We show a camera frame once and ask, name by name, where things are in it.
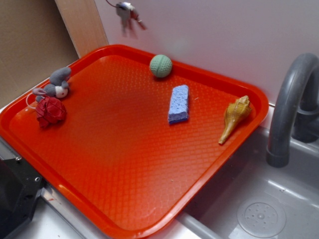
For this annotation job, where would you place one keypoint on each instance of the silver key bunch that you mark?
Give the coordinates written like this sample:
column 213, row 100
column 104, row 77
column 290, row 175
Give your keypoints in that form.
column 128, row 13

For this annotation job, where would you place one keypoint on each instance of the blue sponge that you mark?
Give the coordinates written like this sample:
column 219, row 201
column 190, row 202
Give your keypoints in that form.
column 178, row 107

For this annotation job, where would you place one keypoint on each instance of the green rubber ball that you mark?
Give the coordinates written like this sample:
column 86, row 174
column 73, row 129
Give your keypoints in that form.
column 160, row 66

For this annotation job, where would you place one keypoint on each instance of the orange plastic tray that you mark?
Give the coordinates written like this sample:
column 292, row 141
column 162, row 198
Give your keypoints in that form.
column 115, row 157

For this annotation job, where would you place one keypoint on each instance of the tan conch seashell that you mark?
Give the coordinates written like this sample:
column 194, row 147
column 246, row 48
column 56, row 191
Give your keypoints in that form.
column 234, row 114

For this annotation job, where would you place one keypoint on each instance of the grey plush mouse toy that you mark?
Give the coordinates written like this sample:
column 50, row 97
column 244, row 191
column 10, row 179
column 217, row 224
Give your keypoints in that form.
column 58, row 86

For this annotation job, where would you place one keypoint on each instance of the red woven ball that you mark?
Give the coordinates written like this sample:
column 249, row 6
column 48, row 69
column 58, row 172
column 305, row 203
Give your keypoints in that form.
column 49, row 111

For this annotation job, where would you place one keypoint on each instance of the grey plastic sink basin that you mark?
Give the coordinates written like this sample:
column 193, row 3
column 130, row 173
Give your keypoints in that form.
column 249, row 199

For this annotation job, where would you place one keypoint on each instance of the wooden board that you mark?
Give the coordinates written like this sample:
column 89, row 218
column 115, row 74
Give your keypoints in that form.
column 83, row 24

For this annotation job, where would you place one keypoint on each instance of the grey toy faucet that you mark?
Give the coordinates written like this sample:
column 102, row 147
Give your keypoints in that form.
column 296, row 113

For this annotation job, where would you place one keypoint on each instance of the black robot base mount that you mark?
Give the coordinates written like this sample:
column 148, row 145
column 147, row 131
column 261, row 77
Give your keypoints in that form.
column 20, row 188

